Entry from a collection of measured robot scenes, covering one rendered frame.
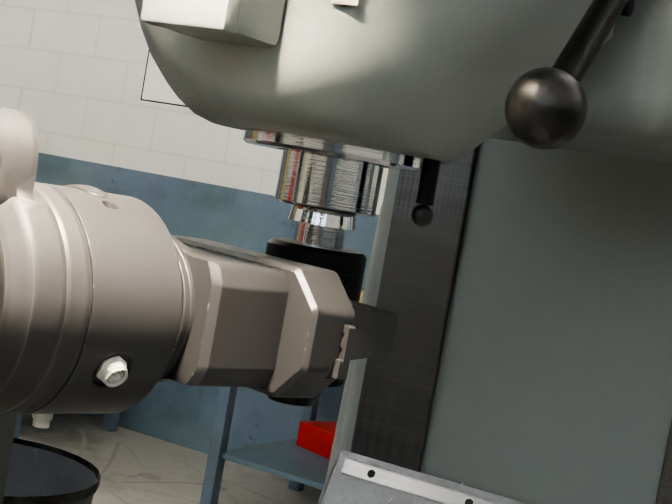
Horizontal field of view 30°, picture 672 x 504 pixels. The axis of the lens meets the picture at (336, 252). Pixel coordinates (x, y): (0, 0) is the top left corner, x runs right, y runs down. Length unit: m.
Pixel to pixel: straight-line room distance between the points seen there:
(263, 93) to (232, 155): 5.19
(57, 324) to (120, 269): 0.03
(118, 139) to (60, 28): 0.68
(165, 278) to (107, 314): 0.03
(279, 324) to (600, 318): 0.44
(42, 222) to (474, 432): 0.56
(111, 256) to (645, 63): 0.30
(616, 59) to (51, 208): 0.31
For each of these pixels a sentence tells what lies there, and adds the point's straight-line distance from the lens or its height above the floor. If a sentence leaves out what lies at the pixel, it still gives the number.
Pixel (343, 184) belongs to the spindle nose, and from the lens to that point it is 0.56.
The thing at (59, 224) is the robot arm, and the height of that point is 1.26.
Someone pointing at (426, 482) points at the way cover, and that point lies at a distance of 0.97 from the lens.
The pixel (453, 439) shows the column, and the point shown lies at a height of 1.12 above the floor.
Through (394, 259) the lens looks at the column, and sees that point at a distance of 0.97.
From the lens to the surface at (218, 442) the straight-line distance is 4.76.
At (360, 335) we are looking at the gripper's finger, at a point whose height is 1.23.
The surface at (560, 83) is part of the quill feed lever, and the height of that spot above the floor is 1.34.
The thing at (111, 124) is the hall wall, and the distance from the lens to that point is 6.14.
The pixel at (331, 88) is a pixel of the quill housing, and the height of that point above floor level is 1.33.
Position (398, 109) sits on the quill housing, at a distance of 0.51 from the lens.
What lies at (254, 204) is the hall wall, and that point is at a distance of 5.60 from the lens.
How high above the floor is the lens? 1.29
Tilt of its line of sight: 3 degrees down
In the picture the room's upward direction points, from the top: 10 degrees clockwise
